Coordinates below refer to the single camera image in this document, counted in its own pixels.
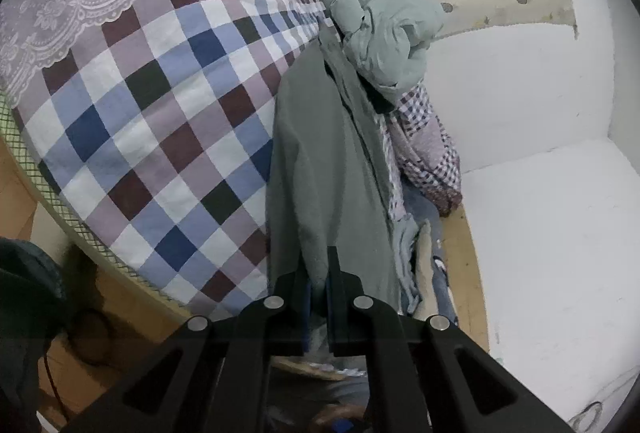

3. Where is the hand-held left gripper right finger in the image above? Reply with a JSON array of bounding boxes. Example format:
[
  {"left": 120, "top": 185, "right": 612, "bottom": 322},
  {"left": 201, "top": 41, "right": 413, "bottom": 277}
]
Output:
[{"left": 324, "top": 246, "right": 576, "bottom": 433}]

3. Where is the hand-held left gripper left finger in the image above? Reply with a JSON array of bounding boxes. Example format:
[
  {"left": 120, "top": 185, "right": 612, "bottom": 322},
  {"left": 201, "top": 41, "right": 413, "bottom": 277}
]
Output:
[{"left": 62, "top": 260, "right": 313, "bottom": 433}]

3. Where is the grey-green t-shirt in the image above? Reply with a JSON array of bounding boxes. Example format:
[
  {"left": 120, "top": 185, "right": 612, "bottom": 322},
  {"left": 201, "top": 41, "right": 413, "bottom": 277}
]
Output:
[{"left": 265, "top": 26, "right": 416, "bottom": 314}]

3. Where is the light blue garment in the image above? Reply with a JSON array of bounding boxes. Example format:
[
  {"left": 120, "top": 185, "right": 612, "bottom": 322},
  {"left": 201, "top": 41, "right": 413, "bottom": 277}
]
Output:
[{"left": 392, "top": 212, "right": 427, "bottom": 315}]

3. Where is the beige garment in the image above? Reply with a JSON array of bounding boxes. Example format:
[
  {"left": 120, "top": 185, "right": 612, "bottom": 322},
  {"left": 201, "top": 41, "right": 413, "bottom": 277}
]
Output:
[{"left": 415, "top": 219, "right": 442, "bottom": 310}]

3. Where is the blue printed pillow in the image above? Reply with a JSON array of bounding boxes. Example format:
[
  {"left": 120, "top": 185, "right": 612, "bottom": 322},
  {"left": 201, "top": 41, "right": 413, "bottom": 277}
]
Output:
[{"left": 402, "top": 183, "right": 459, "bottom": 325}]

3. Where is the checkered purple quilt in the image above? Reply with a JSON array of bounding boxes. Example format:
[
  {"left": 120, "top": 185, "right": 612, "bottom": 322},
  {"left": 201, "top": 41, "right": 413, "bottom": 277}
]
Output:
[{"left": 380, "top": 86, "right": 464, "bottom": 217}]

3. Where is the checkered bed sheet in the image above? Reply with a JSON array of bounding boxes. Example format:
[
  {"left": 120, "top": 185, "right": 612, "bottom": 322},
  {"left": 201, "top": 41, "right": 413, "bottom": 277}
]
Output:
[{"left": 0, "top": 0, "right": 331, "bottom": 320}]

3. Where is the green-edged mattress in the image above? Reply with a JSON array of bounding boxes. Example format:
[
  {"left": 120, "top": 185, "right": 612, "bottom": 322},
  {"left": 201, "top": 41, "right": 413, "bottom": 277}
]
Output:
[{"left": 0, "top": 90, "right": 189, "bottom": 315}]

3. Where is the dark cloth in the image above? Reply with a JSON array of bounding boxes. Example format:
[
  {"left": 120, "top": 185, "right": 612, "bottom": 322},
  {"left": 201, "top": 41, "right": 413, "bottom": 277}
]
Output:
[{"left": 0, "top": 237, "right": 69, "bottom": 433}]

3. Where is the black floor cable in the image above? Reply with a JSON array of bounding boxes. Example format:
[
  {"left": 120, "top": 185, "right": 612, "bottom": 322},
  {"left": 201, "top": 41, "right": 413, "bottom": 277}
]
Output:
[{"left": 42, "top": 308, "right": 112, "bottom": 416}]

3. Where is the white wall cable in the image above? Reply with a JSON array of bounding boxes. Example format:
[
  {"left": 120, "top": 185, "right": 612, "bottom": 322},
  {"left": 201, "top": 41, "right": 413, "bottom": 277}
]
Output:
[{"left": 569, "top": 399, "right": 607, "bottom": 432}]

